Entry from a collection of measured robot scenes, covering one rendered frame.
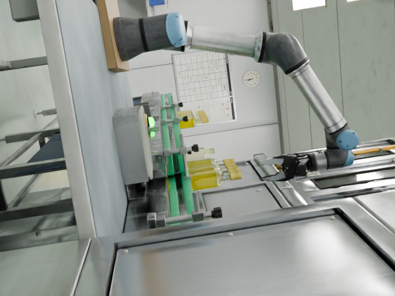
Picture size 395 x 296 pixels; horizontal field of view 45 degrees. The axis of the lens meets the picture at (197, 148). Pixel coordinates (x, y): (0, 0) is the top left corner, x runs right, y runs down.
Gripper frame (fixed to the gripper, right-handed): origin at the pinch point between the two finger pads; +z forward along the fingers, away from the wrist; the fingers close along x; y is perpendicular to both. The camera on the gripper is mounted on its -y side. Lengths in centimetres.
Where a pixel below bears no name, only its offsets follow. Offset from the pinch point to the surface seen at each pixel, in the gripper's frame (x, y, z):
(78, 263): 15, -104, 50
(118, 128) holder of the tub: 28, -30, 49
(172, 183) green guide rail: 3.5, -11.6, 35.2
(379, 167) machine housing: -15, 32, -59
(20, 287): 15, -109, 58
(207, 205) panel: -12.1, 6.7, 22.9
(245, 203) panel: -12.5, 2.4, 8.1
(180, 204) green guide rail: 1.7, -32.5, 33.4
